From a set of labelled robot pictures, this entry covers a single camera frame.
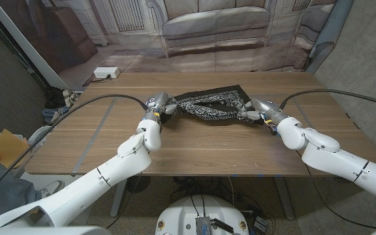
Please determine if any plaid cloth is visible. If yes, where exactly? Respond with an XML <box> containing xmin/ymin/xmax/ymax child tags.
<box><xmin>50</xmin><ymin>86</ymin><xmax>86</xmax><ymax>125</ymax></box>

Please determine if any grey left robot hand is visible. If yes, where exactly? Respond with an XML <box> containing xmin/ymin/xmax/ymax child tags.
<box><xmin>144</xmin><ymin>91</ymin><xmax>179</xmax><ymax>115</ymax></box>

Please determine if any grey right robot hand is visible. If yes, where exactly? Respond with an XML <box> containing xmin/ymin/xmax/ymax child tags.
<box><xmin>239</xmin><ymin>97</ymin><xmax>286</xmax><ymax>121</ymax></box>

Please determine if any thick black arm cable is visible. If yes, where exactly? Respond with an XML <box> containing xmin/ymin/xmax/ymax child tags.
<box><xmin>279</xmin><ymin>88</ymin><xmax>376</xmax><ymax>111</ymax></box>
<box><xmin>0</xmin><ymin>93</ymin><xmax>149</xmax><ymax>205</ymax></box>

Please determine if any white plastic bin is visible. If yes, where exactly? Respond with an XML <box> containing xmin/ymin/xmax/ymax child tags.
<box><xmin>0</xmin><ymin>125</ymin><xmax>57</xmax><ymax>156</ymax></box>

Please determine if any yellow paper envelope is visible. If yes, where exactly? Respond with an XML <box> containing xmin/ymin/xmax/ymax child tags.
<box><xmin>0</xmin><ymin>128</ymin><xmax>29</xmax><ymax>168</ymax></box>

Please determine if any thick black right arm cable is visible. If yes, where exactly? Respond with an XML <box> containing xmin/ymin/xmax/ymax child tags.
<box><xmin>279</xmin><ymin>88</ymin><xmax>376</xmax><ymax>111</ymax></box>

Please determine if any black paisley bandana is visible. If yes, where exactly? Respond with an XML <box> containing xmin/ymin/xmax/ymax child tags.
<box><xmin>160</xmin><ymin>84</ymin><xmax>264</xmax><ymax>127</ymax></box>

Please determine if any blue cloth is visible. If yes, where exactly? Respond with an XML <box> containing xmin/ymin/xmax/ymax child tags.
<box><xmin>42</xmin><ymin>106</ymin><xmax>71</xmax><ymax>124</ymax></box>

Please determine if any blue-grey rolled backdrop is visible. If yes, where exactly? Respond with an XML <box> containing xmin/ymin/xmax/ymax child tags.
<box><xmin>305</xmin><ymin>0</ymin><xmax>354</xmax><ymax>74</ymax></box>

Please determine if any grey white sneaker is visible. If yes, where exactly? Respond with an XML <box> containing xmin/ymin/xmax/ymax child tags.
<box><xmin>40</xmin><ymin>180</ymin><xmax>65</xmax><ymax>198</ymax></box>

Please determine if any black plug on torso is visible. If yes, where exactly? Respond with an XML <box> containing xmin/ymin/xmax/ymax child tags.
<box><xmin>212</xmin><ymin>218</ymin><xmax>234</xmax><ymax>234</ymax></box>

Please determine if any white power strip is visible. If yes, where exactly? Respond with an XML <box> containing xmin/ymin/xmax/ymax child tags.
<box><xmin>93</xmin><ymin>67</ymin><xmax>121</xmax><ymax>79</ymax></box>

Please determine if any printed sofa room backdrop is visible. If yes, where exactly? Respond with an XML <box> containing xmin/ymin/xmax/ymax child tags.
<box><xmin>0</xmin><ymin>0</ymin><xmax>339</xmax><ymax>89</ymax></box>

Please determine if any white slanted beam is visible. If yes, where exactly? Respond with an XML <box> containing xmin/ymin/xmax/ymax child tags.
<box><xmin>0</xmin><ymin>0</ymin><xmax>78</xmax><ymax>91</ymax></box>

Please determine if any black bag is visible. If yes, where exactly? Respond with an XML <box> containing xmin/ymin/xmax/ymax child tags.
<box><xmin>44</xmin><ymin>86</ymin><xmax>67</xmax><ymax>110</ymax></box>

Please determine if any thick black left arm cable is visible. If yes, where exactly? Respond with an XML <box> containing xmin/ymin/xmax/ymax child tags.
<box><xmin>0</xmin><ymin>93</ymin><xmax>149</xmax><ymax>205</ymax></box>

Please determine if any thin black wire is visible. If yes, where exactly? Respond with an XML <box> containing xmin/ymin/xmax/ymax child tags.
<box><xmin>295</xmin><ymin>149</ymin><xmax>376</xmax><ymax>230</ymax></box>
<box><xmin>105</xmin><ymin>174</ymin><xmax>143</xmax><ymax>229</ymax></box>

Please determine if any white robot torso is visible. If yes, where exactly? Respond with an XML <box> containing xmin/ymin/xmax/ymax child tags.
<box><xmin>155</xmin><ymin>195</ymin><xmax>250</xmax><ymax>235</ymax></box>

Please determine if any silver finned electronics box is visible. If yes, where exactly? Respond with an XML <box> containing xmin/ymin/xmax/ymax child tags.
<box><xmin>195</xmin><ymin>215</ymin><xmax>212</xmax><ymax>235</ymax></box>

